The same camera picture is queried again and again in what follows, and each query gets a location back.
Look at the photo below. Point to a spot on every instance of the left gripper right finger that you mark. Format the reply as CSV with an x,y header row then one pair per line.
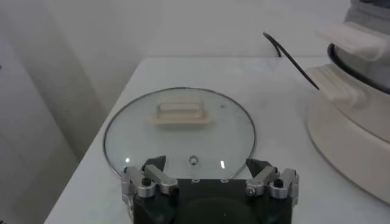
x,y
265,178

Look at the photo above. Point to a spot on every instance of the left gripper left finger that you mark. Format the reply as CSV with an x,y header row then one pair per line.
x,y
158,178

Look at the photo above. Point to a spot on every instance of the round glass pot lid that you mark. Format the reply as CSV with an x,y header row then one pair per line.
x,y
182,114

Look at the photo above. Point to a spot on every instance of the cream electric pot base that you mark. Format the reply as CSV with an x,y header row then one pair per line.
x,y
350,137

